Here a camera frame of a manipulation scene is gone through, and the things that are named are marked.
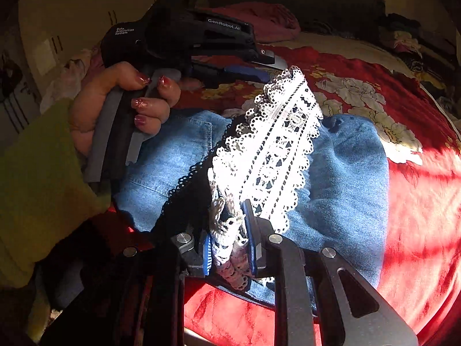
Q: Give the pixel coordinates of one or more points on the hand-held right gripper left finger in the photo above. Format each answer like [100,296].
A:
[206,256]

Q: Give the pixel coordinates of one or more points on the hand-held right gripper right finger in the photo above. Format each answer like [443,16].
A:
[249,238]

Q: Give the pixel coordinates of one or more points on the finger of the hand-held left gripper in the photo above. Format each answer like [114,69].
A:
[272,59]
[245,75]

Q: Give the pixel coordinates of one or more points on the blue denim pants lace trim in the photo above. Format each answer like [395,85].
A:
[342,173]

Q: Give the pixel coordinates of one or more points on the person's left forearm green sleeve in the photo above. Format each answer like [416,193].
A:
[39,187]

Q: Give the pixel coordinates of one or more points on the person's left hand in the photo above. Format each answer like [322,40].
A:
[155,106]

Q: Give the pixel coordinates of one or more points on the pink quilt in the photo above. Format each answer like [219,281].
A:
[266,18]

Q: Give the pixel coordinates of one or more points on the cream bed sheet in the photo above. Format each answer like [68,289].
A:
[324,40]

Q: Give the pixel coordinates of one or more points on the dark headboard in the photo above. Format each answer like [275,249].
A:
[324,7]

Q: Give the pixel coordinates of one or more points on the cream wardrobe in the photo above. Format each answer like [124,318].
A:
[72,14]

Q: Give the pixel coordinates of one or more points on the white floral cloth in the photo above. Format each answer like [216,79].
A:
[68,75]

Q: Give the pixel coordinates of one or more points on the pile of clothes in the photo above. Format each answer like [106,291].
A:
[414,47]

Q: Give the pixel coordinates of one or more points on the red floral blanket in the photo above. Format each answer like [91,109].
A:
[414,223]

